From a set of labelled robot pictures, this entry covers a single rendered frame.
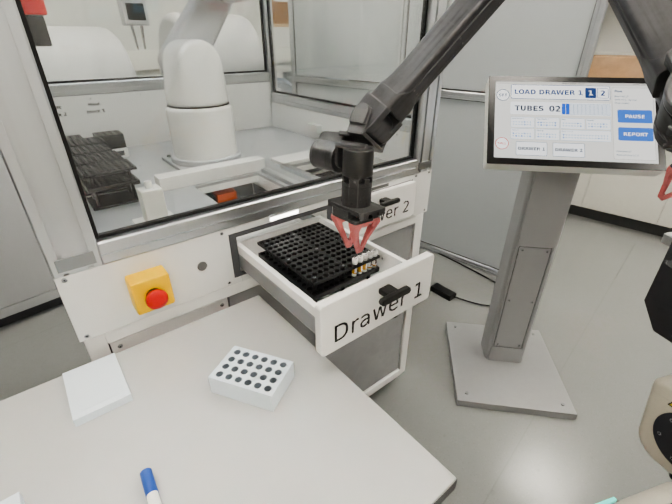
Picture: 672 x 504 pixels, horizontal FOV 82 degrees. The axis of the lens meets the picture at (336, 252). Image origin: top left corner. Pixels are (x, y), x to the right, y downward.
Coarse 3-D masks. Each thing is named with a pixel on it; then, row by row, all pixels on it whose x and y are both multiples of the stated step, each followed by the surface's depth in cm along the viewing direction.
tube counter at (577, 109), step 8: (552, 104) 124; (560, 104) 124; (568, 104) 124; (576, 104) 123; (584, 104) 123; (592, 104) 123; (600, 104) 122; (608, 104) 122; (552, 112) 124; (560, 112) 123; (568, 112) 123; (576, 112) 123; (584, 112) 123; (592, 112) 122; (600, 112) 122; (608, 112) 122
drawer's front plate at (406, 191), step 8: (400, 184) 115; (408, 184) 116; (376, 192) 110; (384, 192) 110; (392, 192) 113; (400, 192) 115; (408, 192) 117; (376, 200) 110; (400, 200) 116; (408, 200) 119; (392, 208) 115; (400, 208) 118; (408, 208) 120; (384, 216) 114; (392, 216) 117; (400, 216) 119; (344, 224) 105; (384, 224) 116; (360, 232) 110
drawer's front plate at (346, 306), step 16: (416, 256) 78; (432, 256) 79; (384, 272) 72; (400, 272) 74; (416, 272) 77; (352, 288) 68; (368, 288) 69; (416, 288) 79; (320, 304) 64; (336, 304) 65; (352, 304) 68; (368, 304) 71; (400, 304) 78; (320, 320) 64; (336, 320) 67; (352, 320) 70; (384, 320) 76; (320, 336) 66; (352, 336) 72; (320, 352) 68
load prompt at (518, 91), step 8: (512, 88) 127; (520, 88) 127; (528, 88) 126; (536, 88) 126; (544, 88) 126; (552, 88) 125; (560, 88) 125; (568, 88) 125; (576, 88) 124; (584, 88) 124; (592, 88) 124; (600, 88) 123; (608, 88) 123; (512, 96) 126; (520, 96) 126; (528, 96) 126; (536, 96) 125; (544, 96) 125; (552, 96) 125; (560, 96) 124; (568, 96) 124; (576, 96) 124; (584, 96) 124; (592, 96) 123; (600, 96) 123; (608, 96) 123
